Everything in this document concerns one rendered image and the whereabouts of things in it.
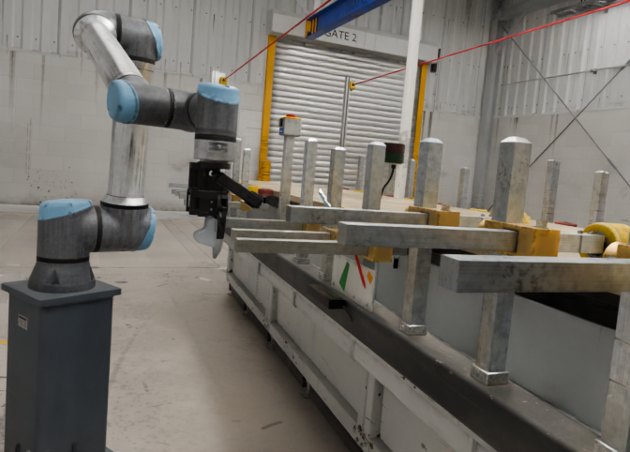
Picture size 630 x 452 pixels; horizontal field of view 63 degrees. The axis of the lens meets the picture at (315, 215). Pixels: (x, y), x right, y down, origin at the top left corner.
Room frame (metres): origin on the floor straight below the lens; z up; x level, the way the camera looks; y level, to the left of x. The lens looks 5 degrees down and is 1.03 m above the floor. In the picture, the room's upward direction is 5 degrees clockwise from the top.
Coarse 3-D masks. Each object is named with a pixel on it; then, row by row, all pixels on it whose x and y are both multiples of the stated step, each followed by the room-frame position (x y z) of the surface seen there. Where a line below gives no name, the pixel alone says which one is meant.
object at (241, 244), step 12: (240, 240) 1.14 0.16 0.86; (252, 240) 1.15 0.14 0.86; (264, 240) 1.16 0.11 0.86; (276, 240) 1.17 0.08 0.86; (288, 240) 1.19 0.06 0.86; (300, 240) 1.21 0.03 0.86; (312, 240) 1.22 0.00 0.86; (324, 240) 1.24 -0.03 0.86; (252, 252) 1.16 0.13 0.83; (264, 252) 1.16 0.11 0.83; (276, 252) 1.17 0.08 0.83; (288, 252) 1.18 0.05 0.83; (300, 252) 1.19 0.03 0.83; (312, 252) 1.21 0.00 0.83; (324, 252) 1.22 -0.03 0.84; (336, 252) 1.23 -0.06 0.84; (348, 252) 1.24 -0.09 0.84; (360, 252) 1.25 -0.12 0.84; (396, 252) 1.28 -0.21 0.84
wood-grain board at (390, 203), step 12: (240, 180) 3.88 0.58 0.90; (276, 192) 2.67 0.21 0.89; (300, 192) 2.74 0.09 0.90; (324, 192) 2.99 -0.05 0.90; (348, 192) 3.27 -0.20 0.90; (360, 192) 3.45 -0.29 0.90; (312, 204) 2.14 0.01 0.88; (324, 204) 2.01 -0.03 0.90; (348, 204) 2.05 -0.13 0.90; (360, 204) 2.12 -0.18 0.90; (384, 204) 2.26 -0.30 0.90; (396, 204) 2.34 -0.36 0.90; (408, 204) 2.42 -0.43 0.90; (564, 228) 1.76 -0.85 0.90; (576, 228) 1.80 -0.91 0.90; (480, 252) 1.12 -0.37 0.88; (564, 252) 1.07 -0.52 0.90
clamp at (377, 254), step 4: (368, 248) 1.25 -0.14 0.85; (372, 248) 1.23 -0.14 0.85; (376, 248) 1.22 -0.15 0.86; (380, 248) 1.23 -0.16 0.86; (384, 248) 1.23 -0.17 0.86; (388, 248) 1.24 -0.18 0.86; (392, 248) 1.24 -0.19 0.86; (368, 252) 1.25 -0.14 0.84; (372, 252) 1.23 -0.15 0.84; (376, 252) 1.22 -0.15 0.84; (380, 252) 1.23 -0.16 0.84; (384, 252) 1.23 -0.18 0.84; (388, 252) 1.24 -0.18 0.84; (392, 252) 1.24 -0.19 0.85; (364, 256) 1.27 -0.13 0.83; (368, 256) 1.25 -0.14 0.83; (372, 256) 1.23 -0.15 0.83; (376, 256) 1.23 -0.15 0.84; (380, 256) 1.23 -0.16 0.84; (384, 256) 1.23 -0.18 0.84; (388, 256) 1.24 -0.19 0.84; (372, 260) 1.23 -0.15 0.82; (376, 260) 1.23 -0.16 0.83; (380, 260) 1.23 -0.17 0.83; (384, 260) 1.23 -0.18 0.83; (388, 260) 1.24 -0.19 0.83
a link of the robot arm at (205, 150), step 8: (200, 144) 1.10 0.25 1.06; (208, 144) 1.09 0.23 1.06; (216, 144) 1.09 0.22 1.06; (224, 144) 1.10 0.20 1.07; (232, 144) 1.12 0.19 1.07; (200, 152) 1.10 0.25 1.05; (208, 152) 1.09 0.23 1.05; (216, 152) 1.09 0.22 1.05; (224, 152) 1.10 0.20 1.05; (232, 152) 1.12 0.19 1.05; (200, 160) 1.12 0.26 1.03; (208, 160) 1.10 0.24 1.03; (216, 160) 1.11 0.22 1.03; (224, 160) 1.10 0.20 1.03; (232, 160) 1.12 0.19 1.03
